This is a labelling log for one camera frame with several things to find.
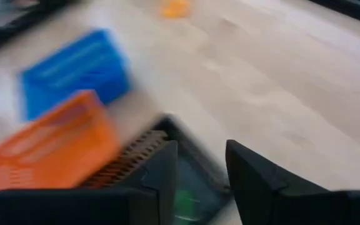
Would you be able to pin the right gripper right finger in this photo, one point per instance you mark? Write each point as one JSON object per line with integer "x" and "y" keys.
{"x": 292, "y": 206}

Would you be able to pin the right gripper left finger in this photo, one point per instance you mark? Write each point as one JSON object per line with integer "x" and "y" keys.
{"x": 73, "y": 209}

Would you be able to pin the orange plastic basket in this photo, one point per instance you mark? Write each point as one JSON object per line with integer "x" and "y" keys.
{"x": 48, "y": 150}

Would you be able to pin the black plastic basket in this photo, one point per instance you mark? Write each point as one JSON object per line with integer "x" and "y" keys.
{"x": 195, "y": 162}

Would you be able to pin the blue plastic basket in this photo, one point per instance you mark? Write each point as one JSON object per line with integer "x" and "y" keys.
{"x": 73, "y": 68}

